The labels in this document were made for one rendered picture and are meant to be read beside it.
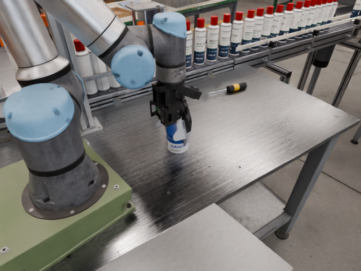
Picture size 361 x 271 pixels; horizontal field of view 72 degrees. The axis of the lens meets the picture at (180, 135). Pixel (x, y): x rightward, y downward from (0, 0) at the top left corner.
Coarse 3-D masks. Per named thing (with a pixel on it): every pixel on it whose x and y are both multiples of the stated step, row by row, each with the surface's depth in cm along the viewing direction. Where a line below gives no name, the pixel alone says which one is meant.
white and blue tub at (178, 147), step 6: (168, 126) 79; (174, 126) 79; (168, 132) 76; (174, 132) 76; (168, 138) 77; (168, 144) 79; (174, 144) 77; (180, 144) 77; (174, 150) 78; (180, 150) 78
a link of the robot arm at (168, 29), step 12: (168, 12) 57; (156, 24) 54; (168, 24) 53; (180, 24) 54; (156, 36) 55; (168, 36) 55; (180, 36) 55; (156, 48) 56; (168, 48) 56; (180, 48) 57; (156, 60) 60; (168, 60) 58; (180, 60) 59
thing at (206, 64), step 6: (204, 60) 125; (216, 60) 125; (222, 60) 125; (228, 60) 125; (192, 66) 119; (198, 66) 119; (204, 66) 119; (156, 78) 109; (108, 90) 101; (114, 90) 101; (90, 96) 97; (96, 96) 97; (0, 120) 85
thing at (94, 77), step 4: (108, 72) 95; (88, 76) 92; (92, 76) 92; (96, 76) 93; (100, 76) 94; (104, 76) 95; (84, 80) 91; (88, 80) 92; (4, 96) 81; (8, 96) 81; (0, 100) 80; (4, 100) 81
